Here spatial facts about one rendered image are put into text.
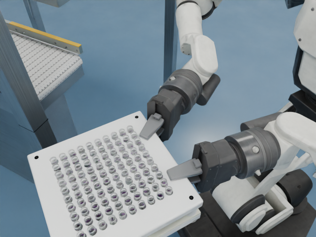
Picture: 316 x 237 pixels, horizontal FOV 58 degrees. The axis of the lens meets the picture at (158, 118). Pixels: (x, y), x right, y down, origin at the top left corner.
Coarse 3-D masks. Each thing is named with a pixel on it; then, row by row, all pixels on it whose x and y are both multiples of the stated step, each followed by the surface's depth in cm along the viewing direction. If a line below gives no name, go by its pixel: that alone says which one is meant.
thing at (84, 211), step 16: (112, 144) 55; (128, 144) 57; (64, 160) 53; (96, 160) 53; (128, 160) 54; (80, 176) 51; (96, 176) 51; (112, 176) 51; (128, 176) 51; (80, 192) 49; (112, 192) 48; (144, 192) 50; (96, 208) 47
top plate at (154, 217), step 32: (96, 128) 59; (32, 160) 54; (160, 160) 54; (96, 192) 50; (128, 192) 50; (192, 192) 49; (64, 224) 46; (96, 224) 46; (128, 224) 46; (160, 224) 46
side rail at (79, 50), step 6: (12, 30) 113; (18, 30) 111; (24, 30) 109; (30, 36) 110; (36, 36) 108; (42, 36) 107; (48, 42) 107; (54, 42) 106; (60, 42) 104; (66, 48) 105; (72, 48) 103; (78, 48) 101
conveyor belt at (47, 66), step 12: (12, 36) 112; (24, 36) 112; (24, 48) 106; (36, 48) 106; (48, 48) 106; (24, 60) 102; (36, 60) 102; (48, 60) 102; (60, 60) 102; (72, 60) 102; (36, 72) 97; (48, 72) 97; (60, 72) 98; (72, 72) 103; (36, 84) 93; (48, 84) 94
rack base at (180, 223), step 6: (198, 210) 52; (186, 216) 51; (192, 216) 51; (198, 216) 53; (174, 222) 51; (180, 222) 51; (186, 222) 51; (162, 228) 50; (168, 228) 50; (174, 228) 50; (180, 228) 52; (156, 234) 49; (162, 234) 49; (168, 234) 51
